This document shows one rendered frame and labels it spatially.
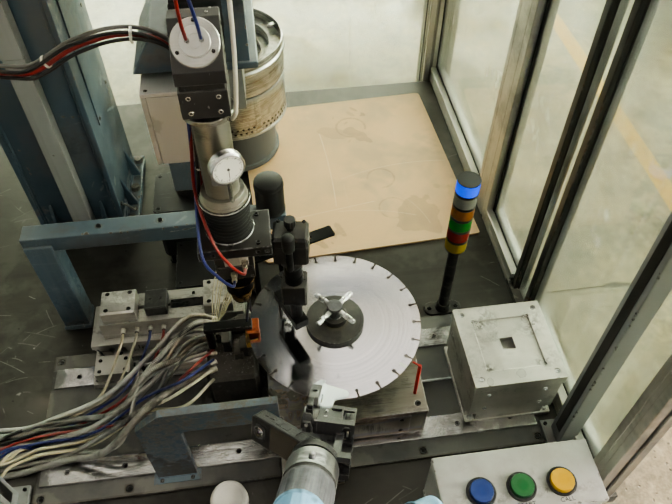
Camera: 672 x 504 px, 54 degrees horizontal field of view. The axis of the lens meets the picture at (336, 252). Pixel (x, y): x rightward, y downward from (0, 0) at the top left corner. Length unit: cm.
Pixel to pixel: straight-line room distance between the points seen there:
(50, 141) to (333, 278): 68
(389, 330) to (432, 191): 63
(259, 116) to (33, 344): 76
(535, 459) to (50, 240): 99
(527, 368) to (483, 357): 8
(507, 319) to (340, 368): 37
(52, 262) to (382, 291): 66
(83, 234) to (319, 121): 89
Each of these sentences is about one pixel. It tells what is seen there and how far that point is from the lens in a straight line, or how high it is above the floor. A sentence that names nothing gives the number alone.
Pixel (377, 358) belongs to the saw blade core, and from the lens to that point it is 123.
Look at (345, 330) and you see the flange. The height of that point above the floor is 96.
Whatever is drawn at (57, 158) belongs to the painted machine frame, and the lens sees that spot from 158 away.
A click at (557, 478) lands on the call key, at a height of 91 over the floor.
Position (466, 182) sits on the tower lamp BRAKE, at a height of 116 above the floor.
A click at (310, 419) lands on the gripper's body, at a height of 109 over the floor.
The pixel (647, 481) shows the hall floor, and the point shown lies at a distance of 235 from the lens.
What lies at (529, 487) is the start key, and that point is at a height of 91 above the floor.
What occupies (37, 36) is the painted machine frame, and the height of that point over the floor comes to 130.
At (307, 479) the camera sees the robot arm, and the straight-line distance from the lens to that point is 88.
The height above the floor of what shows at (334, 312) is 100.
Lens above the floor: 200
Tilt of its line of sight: 50 degrees down
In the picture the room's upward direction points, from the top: straight up
